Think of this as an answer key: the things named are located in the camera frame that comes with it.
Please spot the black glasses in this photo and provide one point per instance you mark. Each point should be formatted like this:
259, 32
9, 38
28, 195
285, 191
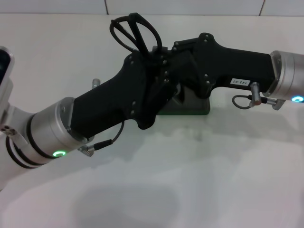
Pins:
142, 42

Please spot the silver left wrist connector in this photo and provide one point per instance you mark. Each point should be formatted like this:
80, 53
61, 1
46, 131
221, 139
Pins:
96, 82

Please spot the green glasses case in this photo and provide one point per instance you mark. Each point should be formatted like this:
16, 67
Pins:
197, 107

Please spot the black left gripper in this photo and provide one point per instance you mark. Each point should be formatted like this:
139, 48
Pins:
111, 104

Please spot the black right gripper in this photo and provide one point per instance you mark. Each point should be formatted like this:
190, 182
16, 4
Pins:
232, 66

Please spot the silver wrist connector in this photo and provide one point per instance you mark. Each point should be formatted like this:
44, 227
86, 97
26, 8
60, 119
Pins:
256, 93
96, 82

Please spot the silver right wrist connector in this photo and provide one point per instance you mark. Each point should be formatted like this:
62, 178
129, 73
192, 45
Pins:
256, 93

